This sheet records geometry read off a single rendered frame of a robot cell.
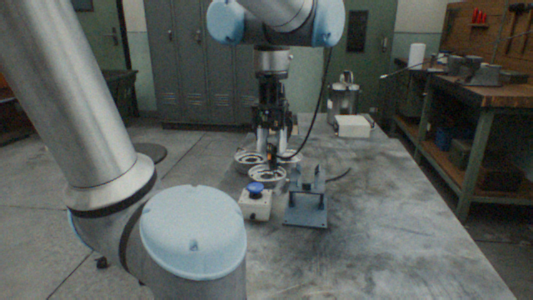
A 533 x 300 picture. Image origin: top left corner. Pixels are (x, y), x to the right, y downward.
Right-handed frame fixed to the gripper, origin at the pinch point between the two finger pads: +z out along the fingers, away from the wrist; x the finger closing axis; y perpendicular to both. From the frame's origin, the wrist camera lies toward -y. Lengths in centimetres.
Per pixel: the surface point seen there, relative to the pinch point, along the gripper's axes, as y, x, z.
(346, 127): -85, 24, 18
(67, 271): -45, -116, 93
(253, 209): 8.4, -2.9, 10.2
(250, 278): 26.3, 0.3, 13.2
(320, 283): 25.4, 12.6, 13.2
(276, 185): -4.9, 0.3, 10.6
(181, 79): -279, -148, 31
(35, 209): -95, -183, 93
